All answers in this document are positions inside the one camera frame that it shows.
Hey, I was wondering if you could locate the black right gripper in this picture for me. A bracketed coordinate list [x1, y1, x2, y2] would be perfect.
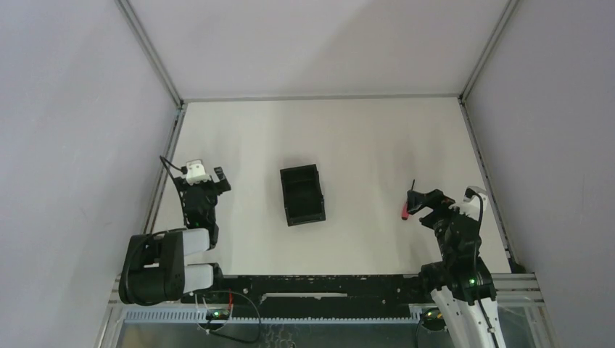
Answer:
[406, 188, 474, 262]

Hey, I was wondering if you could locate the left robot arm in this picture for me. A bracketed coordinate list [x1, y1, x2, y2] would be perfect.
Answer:
[118, 164, 231, 307]

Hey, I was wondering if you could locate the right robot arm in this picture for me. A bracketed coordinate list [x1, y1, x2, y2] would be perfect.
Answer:
[402, 186, 506, 347]

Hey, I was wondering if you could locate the black plastic bin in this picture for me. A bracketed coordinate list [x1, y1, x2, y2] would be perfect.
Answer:
[280, 164, 326, 227]

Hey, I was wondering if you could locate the right controller board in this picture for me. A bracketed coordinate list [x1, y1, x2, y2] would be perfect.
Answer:
[421, 309, 445, 331]

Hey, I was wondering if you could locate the controller board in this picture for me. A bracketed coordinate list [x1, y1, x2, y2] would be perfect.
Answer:
[206, 310, 231, 321]
[421, 309, 445, 331]

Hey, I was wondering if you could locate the left controller board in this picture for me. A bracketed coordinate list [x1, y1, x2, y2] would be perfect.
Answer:
[206, 310, 231, 321]

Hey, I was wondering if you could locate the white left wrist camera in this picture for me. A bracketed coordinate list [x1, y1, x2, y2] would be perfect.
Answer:
[185, 159, 212, 185]

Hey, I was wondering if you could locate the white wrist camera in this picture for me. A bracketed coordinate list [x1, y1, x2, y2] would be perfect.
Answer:
[450, 186, 488, 220]
[185, 159, 212, 185]

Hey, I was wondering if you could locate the left black cable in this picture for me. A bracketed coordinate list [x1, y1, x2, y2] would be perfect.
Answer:
[159, 155, 189, 227]

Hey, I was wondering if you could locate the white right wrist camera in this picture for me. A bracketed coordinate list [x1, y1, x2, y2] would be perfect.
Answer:
[450, 186, 488, 220]

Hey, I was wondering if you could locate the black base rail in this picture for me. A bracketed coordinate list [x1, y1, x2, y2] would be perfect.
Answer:
[181, 274, 432, 320]

